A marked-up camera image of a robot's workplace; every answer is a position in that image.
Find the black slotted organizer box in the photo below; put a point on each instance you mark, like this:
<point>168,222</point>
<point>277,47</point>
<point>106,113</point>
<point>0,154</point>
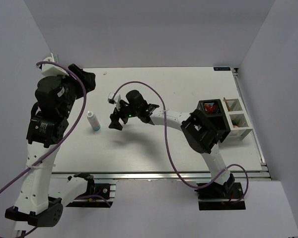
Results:
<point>217,118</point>

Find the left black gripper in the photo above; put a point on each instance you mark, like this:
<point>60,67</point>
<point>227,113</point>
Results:
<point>88,78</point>

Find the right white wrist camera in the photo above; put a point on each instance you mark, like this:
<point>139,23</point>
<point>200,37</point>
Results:
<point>114,98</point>

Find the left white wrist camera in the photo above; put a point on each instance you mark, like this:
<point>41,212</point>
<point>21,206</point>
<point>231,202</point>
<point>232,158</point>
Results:
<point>50,69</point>

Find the right blue corner sticker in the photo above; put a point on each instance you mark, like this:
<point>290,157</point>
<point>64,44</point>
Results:
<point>221,68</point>

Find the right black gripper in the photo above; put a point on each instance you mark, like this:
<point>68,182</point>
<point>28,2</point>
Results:
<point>115,116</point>

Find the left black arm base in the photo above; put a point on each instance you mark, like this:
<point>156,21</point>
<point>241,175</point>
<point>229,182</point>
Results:
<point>89,193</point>

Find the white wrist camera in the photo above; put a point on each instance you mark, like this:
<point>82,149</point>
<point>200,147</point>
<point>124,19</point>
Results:
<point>50,69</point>
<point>114,98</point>

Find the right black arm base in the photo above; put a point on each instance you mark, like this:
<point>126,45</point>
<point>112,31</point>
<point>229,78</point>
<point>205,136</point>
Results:
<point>212,198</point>

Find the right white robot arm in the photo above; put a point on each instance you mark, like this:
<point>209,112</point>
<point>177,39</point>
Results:
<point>202,130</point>

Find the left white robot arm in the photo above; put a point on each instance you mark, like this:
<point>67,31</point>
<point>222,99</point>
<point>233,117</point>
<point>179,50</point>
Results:
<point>55,94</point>

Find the white slotted organizer box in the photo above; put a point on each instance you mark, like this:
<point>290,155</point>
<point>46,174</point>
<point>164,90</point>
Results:
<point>239,116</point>

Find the aluminium table rail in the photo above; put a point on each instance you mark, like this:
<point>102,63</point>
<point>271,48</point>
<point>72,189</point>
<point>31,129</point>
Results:
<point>258,175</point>

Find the white bottle blue label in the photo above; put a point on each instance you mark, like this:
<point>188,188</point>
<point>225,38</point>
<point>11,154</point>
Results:
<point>93,121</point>

